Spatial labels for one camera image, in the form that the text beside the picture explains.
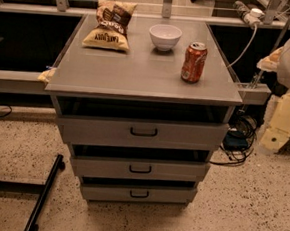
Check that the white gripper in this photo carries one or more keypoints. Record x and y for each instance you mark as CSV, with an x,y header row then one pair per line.
x,y
276,129

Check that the grey bottom drawer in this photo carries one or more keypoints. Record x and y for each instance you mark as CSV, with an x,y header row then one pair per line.
x,y
138,194

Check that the grey drawer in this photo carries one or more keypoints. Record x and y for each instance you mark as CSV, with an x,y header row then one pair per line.
x,y
141,133
138,194
127,168

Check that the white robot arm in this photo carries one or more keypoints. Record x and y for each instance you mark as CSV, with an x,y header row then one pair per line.
x,y
278,62

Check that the grey drawer cabinet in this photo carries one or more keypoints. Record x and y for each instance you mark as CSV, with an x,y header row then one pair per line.
x,y
142,84

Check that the grey middle drawer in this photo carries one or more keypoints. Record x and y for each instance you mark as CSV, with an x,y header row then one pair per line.
x,y
127,168

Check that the grey top drawer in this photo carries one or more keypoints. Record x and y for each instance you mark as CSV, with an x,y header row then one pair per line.
x,y
141,133

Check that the grey metal rod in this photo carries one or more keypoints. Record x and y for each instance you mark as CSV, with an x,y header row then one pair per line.
x,y
270,14

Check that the white power strip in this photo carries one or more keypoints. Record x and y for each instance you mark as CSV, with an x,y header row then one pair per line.
x,y
250,16

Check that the orange soda can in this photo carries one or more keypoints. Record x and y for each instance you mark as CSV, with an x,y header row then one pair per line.
x,y
193,66

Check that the white bowl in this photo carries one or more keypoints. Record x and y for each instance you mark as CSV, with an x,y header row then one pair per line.
x,y
165,37

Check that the yellow brown chip bag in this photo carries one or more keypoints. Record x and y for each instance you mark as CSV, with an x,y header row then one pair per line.
x,y
113,18

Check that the yellow tape piece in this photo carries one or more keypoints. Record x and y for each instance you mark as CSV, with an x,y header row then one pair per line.
x,y
47,75

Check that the black stand leg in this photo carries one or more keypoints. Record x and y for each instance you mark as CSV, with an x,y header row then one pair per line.
x,y
41,190

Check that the grey right rail beam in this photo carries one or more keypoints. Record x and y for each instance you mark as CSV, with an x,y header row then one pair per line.
x,y
253,96

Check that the grey rail beam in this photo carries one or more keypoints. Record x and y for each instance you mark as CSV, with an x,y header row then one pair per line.
x,y
21,83
253,96

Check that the grey left rail beam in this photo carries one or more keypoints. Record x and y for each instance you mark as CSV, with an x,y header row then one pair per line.
x,y
21,83

